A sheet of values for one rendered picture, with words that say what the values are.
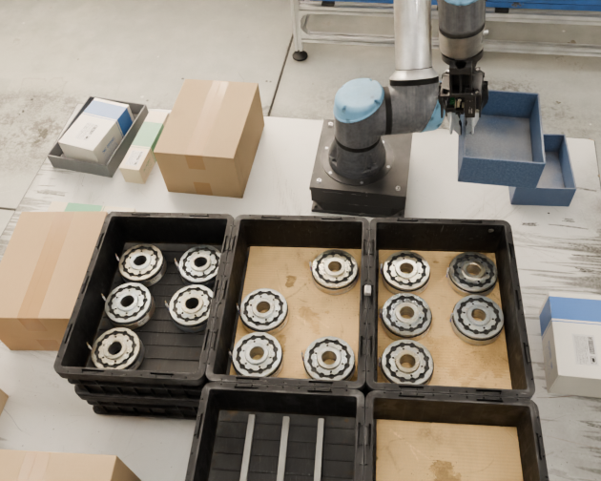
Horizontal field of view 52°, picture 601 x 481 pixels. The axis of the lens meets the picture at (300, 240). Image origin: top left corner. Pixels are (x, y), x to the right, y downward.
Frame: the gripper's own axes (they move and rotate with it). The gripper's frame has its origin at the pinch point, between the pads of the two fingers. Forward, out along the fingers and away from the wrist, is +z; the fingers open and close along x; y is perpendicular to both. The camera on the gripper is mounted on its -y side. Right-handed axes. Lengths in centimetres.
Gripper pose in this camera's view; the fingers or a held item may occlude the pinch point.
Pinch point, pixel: (463, 126)
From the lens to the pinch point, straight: 128.3
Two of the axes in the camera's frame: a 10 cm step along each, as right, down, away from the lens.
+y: -2.2, 7.9, -5.7
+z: 2.1, 6.1, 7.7
